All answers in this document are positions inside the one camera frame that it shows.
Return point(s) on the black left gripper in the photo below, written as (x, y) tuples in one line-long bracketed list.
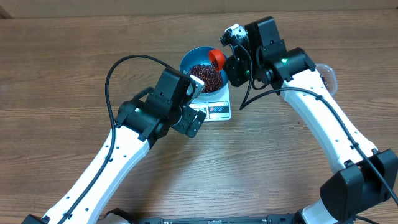
[(191, 121)]

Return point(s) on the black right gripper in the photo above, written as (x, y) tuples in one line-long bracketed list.
[(234, 72)]

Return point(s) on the red plastic scoop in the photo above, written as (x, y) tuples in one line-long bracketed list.
[(217, 59)]

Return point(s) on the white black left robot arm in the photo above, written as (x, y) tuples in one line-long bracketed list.
[(139, 124)]

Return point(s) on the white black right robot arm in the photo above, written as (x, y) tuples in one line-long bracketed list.
[(363, 176)]

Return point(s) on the white digital kitchen scale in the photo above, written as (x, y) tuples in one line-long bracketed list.
[(216, 105)]

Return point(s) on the red beans in bowl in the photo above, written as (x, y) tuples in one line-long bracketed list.
[(212, 79)]

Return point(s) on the blue plastic bowl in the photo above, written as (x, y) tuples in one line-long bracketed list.
[(197, 56)]

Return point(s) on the red adzuki beans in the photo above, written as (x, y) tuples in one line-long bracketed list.
[(324, 82)]

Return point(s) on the clear plastic food container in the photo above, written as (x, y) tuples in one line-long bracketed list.
[(329, 73)]

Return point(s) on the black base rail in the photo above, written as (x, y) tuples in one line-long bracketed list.
[(118, 216)]

